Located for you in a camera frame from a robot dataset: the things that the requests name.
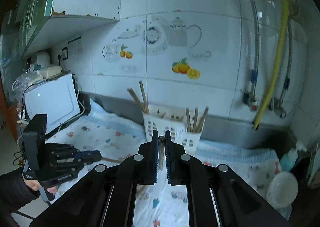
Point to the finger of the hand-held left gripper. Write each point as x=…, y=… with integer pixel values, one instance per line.
x=88, y=161
x=88, y=154

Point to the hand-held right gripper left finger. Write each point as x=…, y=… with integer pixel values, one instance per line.
x=155, y=159

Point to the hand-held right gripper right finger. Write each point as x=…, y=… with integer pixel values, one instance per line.
x=168, y=159

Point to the light bamboo chopstick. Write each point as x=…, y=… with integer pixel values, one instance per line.
x=161, y=152
x=112, y=160
x=188, y=119
x=195, y=119
x=202, y=118

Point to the white plastic chopstick holder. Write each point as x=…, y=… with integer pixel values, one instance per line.
x=186, y=139

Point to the dark wooden chopstick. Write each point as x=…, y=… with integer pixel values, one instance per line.
x=144, y=97
x=137, y=100

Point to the person's left forearm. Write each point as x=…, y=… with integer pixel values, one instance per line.
x=15, y=192

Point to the person's left hand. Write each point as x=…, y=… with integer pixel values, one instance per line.
x=35, y=184

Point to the white printed cloth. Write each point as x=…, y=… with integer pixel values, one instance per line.
x=112, y=139

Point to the white power strip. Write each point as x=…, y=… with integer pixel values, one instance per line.
x=22, y=118

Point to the white microwave oven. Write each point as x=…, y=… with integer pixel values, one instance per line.
x=52, y=102

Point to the clear plastic bag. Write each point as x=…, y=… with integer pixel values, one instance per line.
x=25, y=81

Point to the beige appliance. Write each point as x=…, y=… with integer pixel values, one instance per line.
x=51, y=71

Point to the metal water valve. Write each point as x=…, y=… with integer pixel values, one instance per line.
x=250, y=100
x=278, y=107

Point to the white kettle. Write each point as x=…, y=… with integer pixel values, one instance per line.
x=43, y=60

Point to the white bowl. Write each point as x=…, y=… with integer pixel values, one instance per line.
x=283, y=189

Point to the teal soap dispenser bottle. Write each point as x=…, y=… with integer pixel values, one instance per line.
x=290, y=158

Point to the black wall plug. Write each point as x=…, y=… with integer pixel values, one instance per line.
x=59, y=58

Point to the black wall socket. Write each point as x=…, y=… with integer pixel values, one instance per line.
x=65, y=53

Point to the white wall sticker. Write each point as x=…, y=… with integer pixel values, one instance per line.
x=75, y=46

